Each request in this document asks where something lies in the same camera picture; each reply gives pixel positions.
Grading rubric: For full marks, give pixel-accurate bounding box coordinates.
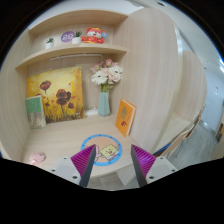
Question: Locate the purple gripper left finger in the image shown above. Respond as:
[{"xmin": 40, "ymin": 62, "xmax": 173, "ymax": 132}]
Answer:
[{"xmin": 71, "ymin": 144, "xmax": 96, "ymax": 187}]

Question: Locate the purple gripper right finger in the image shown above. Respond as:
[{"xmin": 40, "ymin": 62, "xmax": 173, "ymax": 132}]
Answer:
[{"xmin": 131, "ymin": 145, "xmax": 156, "ymax": 187}]

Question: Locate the pink computer mouse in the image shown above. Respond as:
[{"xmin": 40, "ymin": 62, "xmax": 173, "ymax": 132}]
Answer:
[{"xmin": 29, "ymin": 152, "xmax": 46, "ymax": 166}]

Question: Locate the round cartoon mouse pad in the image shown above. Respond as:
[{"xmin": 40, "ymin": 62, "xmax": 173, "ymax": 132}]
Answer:
[{"xmin": 81, "ymin": 134, "xmax": 122, "ymax": 166}]

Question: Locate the white power adapter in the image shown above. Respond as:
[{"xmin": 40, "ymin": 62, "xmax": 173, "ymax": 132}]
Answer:
[{"xmin": 85, "ymin": 105, "xmax": 98, "ymax": 116}]

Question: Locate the orange book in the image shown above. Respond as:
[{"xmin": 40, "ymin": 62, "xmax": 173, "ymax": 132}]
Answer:
[{"xmin": 115, "ymin": 99, "xmax": 136, "ymax": 136}]

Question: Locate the teal flower vase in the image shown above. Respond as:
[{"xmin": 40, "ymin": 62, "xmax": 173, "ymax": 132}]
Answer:
[{"xmin": 98, "ymin": 92, "xmax": 110, "ymax": 117}]

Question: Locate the green top box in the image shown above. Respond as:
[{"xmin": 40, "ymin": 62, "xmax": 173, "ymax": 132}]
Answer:
[{"xmin": 25, "ymin": 95, "xmax": 46, "ymax": 129}]

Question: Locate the poppy flower painting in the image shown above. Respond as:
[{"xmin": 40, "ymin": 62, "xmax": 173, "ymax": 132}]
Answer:
[{"xmin": 27, "ymin": 66, "xmax": 85, "ymax": 123}]

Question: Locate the pink white flower bouquet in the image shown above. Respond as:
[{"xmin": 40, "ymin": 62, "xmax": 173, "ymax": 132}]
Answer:
[{"xmin": 90, "ymin": 59, "xmax": 123, "ymax": 92}]

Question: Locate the under-shelf light bar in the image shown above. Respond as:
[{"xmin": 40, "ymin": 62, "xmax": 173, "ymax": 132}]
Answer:
[{"xmin": 49, "ymin": 53, "xmax": 103, "ymax": 61}]

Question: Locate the small potted plant right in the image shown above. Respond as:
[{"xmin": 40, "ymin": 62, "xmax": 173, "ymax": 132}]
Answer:
[{"xmin": 72, "ymin": 31, "xmax": 82, "ymax": 44}]

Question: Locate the small potted plant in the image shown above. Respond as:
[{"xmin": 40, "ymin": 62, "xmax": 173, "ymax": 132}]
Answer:
[
  {"xmin": 72, "ymin": 31, "xmax": 82, "ymax": 44},
  {"xmin": 45, "ymin": 37, "xmax": 55, "ymax": 49}
]

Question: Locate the small potted plant left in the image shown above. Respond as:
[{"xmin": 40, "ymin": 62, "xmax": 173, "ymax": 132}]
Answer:
[{"xmin": 45, "ymin": 37, "xmax": 55, "ymax": 49}]

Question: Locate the purple round sign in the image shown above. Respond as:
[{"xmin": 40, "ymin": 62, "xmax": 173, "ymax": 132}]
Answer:
[{"xmin": 61, "ymin": 31, "xmax": 75, "ymax": 43}]

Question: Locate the red plush toy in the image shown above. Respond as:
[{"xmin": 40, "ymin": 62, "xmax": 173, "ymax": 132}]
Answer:
[{"xmin": 81, "ymin": 27, "xmax": 108, "ymax": 44}]

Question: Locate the wooden wall shelf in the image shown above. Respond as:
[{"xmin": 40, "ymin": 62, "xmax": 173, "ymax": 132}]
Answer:
[{"xmin": 17, "ymin": 9, "xmax": 127, "ymax": 69}]

